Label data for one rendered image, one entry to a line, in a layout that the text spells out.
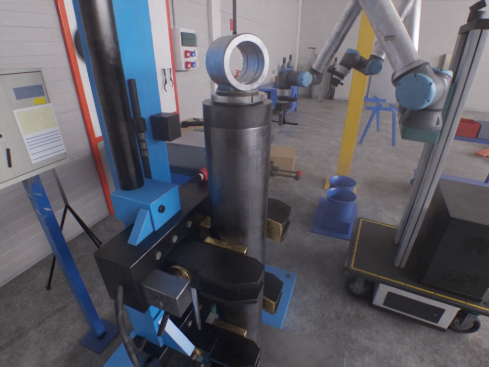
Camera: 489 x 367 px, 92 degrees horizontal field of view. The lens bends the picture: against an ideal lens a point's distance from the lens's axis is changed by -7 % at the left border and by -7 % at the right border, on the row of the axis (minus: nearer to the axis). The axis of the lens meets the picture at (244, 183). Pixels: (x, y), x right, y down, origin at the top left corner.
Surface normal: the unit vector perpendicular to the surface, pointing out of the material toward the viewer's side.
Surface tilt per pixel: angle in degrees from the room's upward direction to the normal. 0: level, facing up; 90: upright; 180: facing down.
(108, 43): 90
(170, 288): 0
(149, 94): 90
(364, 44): 90
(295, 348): 0
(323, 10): 90
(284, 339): 0
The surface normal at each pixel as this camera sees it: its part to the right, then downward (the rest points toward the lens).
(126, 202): -0.37, 0.42
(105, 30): 0.67, 0.34
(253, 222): 0.48, 0.40
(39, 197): 0.93, 0.17
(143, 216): -0.26, -0.33
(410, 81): -0.72, 0.38
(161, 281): 0.00, -0.89
